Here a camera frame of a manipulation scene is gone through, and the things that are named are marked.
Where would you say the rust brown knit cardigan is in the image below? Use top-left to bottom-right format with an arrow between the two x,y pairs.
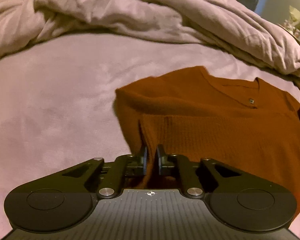
115,66 -> 300,212

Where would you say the lilac fleece bed sheet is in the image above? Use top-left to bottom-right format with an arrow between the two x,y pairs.
0,31 -> 300,239

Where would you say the cream side table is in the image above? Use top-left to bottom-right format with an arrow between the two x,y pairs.
277,24 -> 300,45

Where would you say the flower bouquet on table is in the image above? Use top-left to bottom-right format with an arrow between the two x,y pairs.
283,5 -> 300,37

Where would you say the lilac crumpled duvet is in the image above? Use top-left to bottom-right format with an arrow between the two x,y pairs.
0,0 -> 300,89

